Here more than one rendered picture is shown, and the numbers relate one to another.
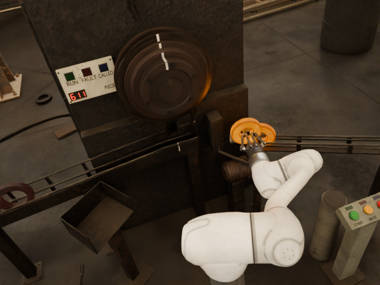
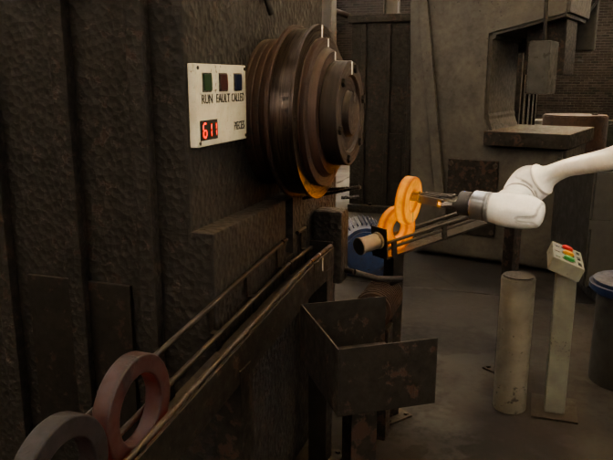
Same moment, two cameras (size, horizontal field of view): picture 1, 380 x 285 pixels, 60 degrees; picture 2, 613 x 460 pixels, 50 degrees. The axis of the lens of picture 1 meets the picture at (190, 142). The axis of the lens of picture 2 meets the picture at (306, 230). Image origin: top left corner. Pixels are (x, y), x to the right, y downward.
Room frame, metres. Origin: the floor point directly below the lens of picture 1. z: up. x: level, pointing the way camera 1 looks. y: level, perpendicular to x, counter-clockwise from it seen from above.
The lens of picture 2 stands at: (0.42, 1.65, 1.21)
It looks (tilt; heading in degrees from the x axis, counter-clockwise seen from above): 13 degrees down; 302
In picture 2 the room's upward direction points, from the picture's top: straight up
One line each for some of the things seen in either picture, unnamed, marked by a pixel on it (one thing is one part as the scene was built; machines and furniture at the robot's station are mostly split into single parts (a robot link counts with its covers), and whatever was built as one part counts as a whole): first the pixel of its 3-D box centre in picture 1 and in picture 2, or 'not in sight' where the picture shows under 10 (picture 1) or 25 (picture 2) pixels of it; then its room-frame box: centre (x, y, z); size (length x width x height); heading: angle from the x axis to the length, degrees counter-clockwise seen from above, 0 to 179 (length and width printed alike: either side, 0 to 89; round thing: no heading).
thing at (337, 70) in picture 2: (169, 87); (344, 113); (1.30, 0.05, 1.11); 0.28 x 0.06 x 0.28; 103
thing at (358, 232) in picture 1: (354, 244); (560, 331); (0.83, -0.76, 0.31); 0.24 x 0.16 x 0.62; 103
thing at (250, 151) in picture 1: (254, 151); (457, 202); (1.09, -0.29, 0.84); 0.09 x 0.08 x 0.07; 2
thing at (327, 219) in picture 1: (326, 227); (514, 342); (0.98, -0.68, 0.26); 0.12 x 0.12 x 0.52
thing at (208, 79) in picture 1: (164, 78); (310, 112); (1.40, 0.07, 1.11); 0.47 x 0.06 x 0.47; 103
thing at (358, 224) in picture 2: not in sight; (361, 243); (2.31, -2.02, 0.17); 0.57 x 0.31 x 0.34; 123
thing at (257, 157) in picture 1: (259, 162); (480, 205); (1.02, -0.30, 0.83); 0.09 x 0.06 x 0.09; 92
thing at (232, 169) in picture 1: (241, 189); (378, 357); (1.34, -0.28, 0.27); 0.22 x 0.13 x 0.53; 103
